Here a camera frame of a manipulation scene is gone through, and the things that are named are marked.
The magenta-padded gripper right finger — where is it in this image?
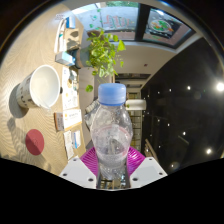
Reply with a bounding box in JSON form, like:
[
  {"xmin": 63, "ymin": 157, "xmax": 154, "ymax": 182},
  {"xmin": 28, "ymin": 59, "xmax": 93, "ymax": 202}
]
[{"xmin": 126, "ymin": 145, "xmax": 168, "ymax": 190}]

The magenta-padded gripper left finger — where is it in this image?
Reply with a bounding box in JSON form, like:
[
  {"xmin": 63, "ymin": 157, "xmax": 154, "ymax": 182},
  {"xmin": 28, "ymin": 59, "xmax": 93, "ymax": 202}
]
[{"xmin": 59, "ymin": 146, "xmax": 100, "ymax": 190}]

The clear blue-capped water bottle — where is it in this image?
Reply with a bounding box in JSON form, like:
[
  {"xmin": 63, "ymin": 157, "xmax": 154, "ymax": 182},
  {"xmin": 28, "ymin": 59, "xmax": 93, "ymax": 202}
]
[{"xmin": 89, "ymin": 83, "xmax": 134, "ymax": 181}]

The white leaflet with blue card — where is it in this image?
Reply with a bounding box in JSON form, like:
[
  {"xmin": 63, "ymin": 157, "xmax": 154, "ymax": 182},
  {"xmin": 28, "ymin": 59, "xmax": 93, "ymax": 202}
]
[{"xmin": 63, "ymin": 129, "xmax": 82, "ymax": 160}]

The flat round red coaster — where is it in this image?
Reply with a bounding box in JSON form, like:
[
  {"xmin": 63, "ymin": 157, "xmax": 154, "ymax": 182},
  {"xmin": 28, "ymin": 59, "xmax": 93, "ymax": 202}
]
[{"xmin": 25, "ymin": 128, "xmax": 46, "ymax": 156}]

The white printed menu leaflet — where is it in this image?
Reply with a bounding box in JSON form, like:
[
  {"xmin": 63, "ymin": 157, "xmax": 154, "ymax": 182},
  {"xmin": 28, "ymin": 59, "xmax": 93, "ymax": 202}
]
[{"xmin": 60, "ymin": 66, "xmax": 80, "ymax": 111}]

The white printed mug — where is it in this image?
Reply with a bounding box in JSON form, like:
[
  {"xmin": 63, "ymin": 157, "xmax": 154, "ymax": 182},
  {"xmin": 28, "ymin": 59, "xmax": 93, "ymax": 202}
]
[{"xmin": 15, "ymin": 64, "xmax": 62, "ymax": 110}]

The grey wood-trimmed sofa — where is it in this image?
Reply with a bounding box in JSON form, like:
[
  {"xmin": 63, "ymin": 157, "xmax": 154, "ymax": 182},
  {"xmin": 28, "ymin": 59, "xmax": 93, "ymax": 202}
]
[{"xmin": 77, "ymin": 46, "xmax": 101, "ymax": 151}]

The group of ceiling lights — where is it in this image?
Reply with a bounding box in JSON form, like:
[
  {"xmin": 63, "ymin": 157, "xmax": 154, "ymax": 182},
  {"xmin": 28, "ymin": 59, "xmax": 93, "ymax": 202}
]
[{"xmin": 146, "ymin": 79, "xmax": 224, "ymax": 168}]

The small light blue box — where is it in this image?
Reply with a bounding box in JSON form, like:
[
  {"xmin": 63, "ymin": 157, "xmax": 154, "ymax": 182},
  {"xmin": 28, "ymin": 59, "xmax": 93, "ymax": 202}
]
[{"xmin": 54, "ymin": 49, "xmax": 77, "ymax": 68}]

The green potted plant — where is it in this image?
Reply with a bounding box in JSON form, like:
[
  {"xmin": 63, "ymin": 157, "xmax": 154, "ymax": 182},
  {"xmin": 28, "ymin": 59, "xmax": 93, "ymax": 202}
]
[{"xmin": 78, "ymin": 28, "xmax": 128, "ymax": 94}]

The white pen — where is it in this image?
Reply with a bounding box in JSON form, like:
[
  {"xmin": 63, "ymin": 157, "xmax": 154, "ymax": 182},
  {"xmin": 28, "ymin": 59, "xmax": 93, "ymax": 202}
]
[{"xmin": 57, "ymin": 19, "xmax": 66, "ymax": 53}]

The flat blue pack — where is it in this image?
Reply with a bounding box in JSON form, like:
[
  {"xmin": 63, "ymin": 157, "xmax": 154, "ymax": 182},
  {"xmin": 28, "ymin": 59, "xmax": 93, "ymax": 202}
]
[{"xmin": 64, "ymin": 15, "xmax": 77, "ymax": 29}]

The dark-framed decorated window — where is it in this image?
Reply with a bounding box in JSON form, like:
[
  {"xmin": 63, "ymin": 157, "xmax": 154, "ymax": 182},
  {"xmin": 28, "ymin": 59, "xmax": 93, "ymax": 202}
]
[{"xmin": 71, "ymin": 1, "xmax": 198, "ymax": 48}]

